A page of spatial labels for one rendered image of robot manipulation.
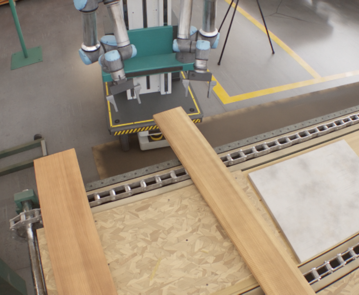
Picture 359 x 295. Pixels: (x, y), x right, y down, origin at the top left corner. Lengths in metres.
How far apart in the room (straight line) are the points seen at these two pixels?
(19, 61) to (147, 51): 2.18
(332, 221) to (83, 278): 1.01
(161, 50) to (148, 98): 0.45
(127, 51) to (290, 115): 1.74
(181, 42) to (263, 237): 1.20
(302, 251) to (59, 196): 0.99
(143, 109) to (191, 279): 1.56
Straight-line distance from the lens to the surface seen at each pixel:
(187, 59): 2.21
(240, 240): 1.22
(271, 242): 1.25
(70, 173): 1.42
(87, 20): 1.89
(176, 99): 2.54
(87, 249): 1.22
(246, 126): 2.86
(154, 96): 2.57
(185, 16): 1.93
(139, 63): 2.23
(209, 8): 1.99
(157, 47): 2.28
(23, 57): 4.16
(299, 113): 3.15
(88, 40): 1.97
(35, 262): 1.38
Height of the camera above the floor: 1.96
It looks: 49 degrees down
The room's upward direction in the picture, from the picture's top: straight up
